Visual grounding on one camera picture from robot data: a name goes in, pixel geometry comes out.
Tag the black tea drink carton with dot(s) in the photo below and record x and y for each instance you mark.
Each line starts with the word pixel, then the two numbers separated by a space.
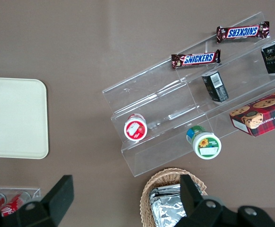
pixel 274 59
pixel 216 87

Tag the cream rectangular plastic tray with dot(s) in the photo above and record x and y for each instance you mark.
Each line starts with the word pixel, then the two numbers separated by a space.
pixel 14 118

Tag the red plaid cookie box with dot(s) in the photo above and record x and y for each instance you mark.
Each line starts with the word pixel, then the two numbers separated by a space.
pixel 262 118

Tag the Snickers chocolate bar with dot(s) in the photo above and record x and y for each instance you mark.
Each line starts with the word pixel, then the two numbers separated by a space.
pixel 242 32
pixel 196 58

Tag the clear acrylic bottle rack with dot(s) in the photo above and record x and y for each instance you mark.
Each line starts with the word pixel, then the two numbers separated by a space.
pixel 36 192

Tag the red soda cans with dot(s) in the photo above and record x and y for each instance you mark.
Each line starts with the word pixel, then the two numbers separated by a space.
pixel 12 204

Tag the green sunflower yogurt cup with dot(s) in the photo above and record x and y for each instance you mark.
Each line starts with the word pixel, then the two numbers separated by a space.
pixel 206 145

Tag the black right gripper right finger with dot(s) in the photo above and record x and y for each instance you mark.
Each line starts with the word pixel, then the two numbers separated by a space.
pixel 190 201

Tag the silver foil wrapped packet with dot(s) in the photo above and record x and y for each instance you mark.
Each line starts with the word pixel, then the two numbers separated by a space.
pixel 165 210
pixel 168 189

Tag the red strawberry yogurt cup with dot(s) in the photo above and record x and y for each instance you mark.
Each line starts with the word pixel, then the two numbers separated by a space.
pixel 135 128

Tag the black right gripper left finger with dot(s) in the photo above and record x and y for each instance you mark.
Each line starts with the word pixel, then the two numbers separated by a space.
pixel 57 198

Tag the clear acrylic stepped display stand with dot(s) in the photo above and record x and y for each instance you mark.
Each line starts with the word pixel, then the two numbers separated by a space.
pixel 151 94

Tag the light wicker basket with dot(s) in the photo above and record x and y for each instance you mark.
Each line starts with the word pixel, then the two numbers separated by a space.
pixel 165 176

